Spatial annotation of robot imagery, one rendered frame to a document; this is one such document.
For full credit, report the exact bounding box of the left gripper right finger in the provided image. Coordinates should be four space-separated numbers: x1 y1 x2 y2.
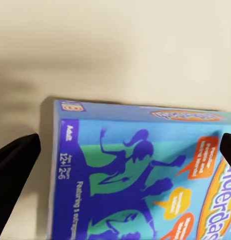
219 132 231 167

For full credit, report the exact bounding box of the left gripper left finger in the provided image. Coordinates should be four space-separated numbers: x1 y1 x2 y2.
0 133 42 235

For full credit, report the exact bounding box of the board game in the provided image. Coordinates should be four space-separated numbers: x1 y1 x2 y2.
46 100 231 240

